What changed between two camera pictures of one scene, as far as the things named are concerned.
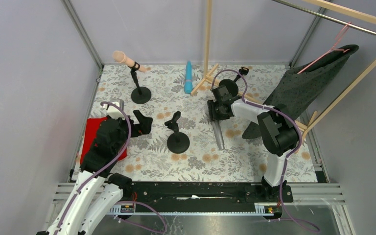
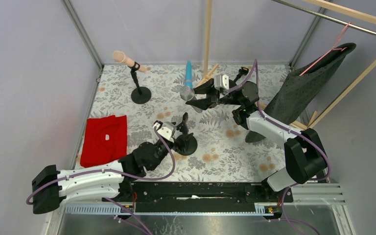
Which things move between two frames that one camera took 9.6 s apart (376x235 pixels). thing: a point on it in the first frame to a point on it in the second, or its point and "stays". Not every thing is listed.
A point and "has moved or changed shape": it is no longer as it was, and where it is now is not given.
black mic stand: [178, 142] has moved or changed shape
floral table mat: [180, 146] stays
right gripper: [214, 110] to [210, 93]
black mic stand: [139, 96] stays
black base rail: [203, 197] stays
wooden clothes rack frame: [349, 14] stays
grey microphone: [218, 136] to [187, 93]
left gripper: [131, 125] to [176, 130]
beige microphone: [120, 57] stays
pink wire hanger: [332, 49] stays
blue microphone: [188, 83] stays
